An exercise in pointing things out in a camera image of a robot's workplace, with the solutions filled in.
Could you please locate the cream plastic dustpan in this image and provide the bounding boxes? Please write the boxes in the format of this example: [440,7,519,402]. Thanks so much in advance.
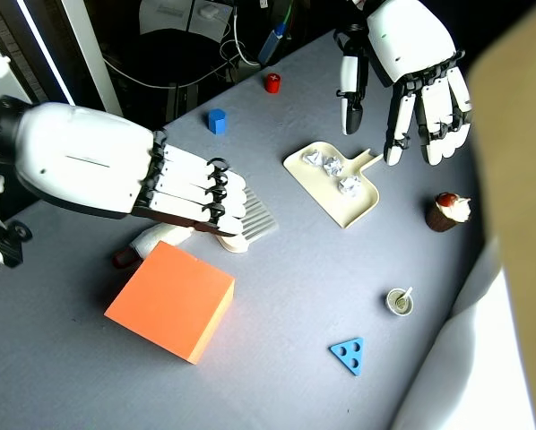
[282,141,385,229]

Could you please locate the grey table cloth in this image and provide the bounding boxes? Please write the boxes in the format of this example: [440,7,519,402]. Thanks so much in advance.
[0,30,505,430]

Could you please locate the cream hand broom grey bristles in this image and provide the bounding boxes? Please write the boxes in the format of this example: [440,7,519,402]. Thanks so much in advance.
[111,185,280,270]

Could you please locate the small bowl with spoon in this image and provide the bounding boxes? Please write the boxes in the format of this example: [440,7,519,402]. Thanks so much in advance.
[386,286,415,317]

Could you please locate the orange foam cube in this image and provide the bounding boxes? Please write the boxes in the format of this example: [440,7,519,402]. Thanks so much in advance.
[103,240,237,366]

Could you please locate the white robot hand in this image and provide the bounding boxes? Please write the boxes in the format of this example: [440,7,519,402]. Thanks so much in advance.
[14,101,247,238]
[333,0,473,168]

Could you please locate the tan blurry panel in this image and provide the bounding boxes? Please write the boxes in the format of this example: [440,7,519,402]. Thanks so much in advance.
[467,0,536,430]

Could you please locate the short white cable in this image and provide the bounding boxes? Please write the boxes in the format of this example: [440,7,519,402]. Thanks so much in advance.
[229,0,261,67]

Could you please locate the white upright post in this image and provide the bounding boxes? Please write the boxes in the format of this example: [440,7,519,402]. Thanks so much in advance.
[61,0,124,116]

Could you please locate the blue triangle block with holes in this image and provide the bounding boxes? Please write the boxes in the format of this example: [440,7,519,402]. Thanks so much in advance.
[328,336,366,377]

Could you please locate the toy cupcake with strawberry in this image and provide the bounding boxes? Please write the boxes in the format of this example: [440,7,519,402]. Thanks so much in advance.
[425,191,473,233]

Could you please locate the long white cable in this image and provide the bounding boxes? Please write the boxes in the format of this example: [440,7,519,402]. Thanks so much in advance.
[101,56,233,90]

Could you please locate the grey adapter box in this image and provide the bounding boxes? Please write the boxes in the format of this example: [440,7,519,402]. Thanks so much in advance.
[256,24,290,64]

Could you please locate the white light strip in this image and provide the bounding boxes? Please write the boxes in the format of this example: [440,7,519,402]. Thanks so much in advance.
[15,0,74,105]

